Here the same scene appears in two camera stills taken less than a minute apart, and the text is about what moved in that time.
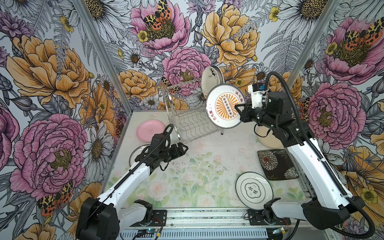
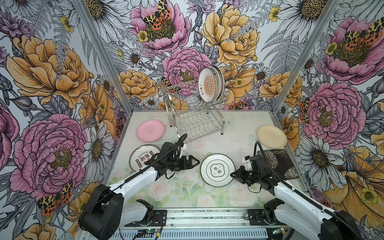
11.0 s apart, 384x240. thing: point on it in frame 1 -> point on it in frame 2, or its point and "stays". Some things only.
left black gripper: x=176 y=153 -> x=190 y=157
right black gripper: x=244 y=115 -> x=238 y=174
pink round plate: x=146 y=129 stays
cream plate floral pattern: x=212 y=77 -> x=221 y=76
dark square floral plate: x=277 y=164 stays
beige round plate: x=270 y=141 stays
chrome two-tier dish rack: x=187 y=103 stays
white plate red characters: x=135 y=152 stays
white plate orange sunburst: x=220 y=105 -> x=207 y=84
